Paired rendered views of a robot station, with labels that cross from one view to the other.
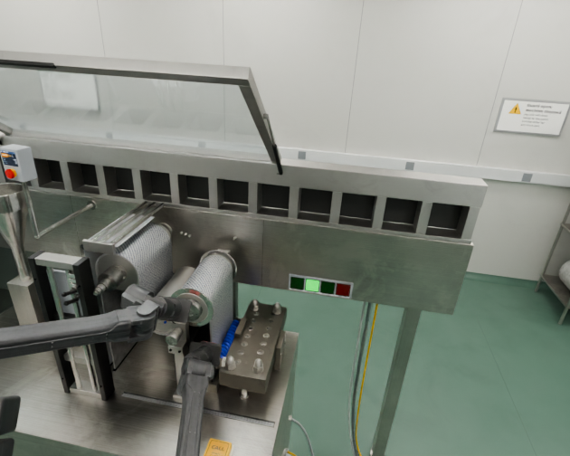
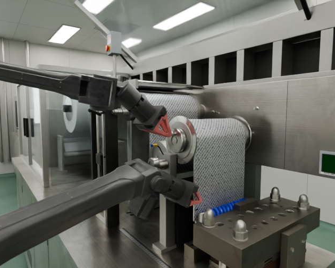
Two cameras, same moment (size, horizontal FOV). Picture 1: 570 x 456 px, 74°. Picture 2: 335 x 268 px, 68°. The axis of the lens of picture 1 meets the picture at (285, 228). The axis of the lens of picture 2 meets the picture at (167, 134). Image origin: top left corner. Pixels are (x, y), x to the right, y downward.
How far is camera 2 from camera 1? 83 cm
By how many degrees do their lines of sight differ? 47
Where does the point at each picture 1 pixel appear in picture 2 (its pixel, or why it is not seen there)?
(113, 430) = (91, 245)
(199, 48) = not seen: hidden behind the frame
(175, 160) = (214, 43)
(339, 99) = not seen: outside the picture
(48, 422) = not seen: hidden behind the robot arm
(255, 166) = (280, 21)
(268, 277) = (292, 156)
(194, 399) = (107, 178)
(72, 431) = (71, 233)
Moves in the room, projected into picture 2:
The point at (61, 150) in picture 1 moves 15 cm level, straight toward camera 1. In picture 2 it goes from (154, 63) to (147, 57)
